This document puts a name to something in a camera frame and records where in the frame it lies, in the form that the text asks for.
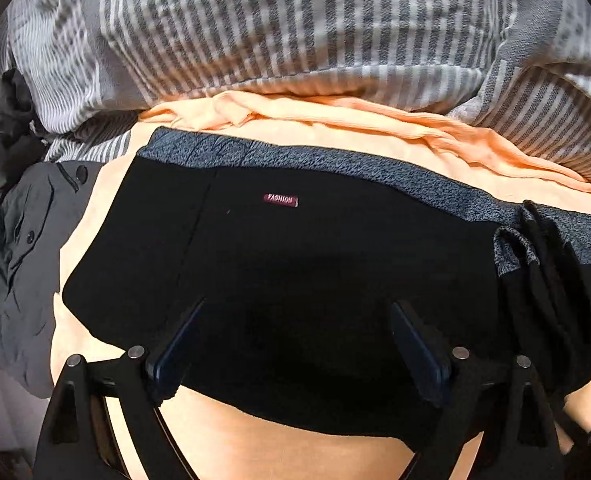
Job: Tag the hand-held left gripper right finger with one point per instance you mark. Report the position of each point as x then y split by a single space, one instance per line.
420 355

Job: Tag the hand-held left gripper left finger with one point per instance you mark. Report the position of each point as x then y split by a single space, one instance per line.
175 355

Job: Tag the black pants with blue bands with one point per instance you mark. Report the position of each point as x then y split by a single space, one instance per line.
300 270

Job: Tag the dark grey jacket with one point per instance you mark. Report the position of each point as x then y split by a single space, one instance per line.
20 265

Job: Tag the orange bed sheet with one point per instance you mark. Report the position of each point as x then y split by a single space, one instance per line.
275 125

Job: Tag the black crumpled cloth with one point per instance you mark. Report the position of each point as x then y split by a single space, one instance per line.
12 115

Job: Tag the grey white striped duvet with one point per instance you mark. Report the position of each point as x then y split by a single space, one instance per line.
300 30

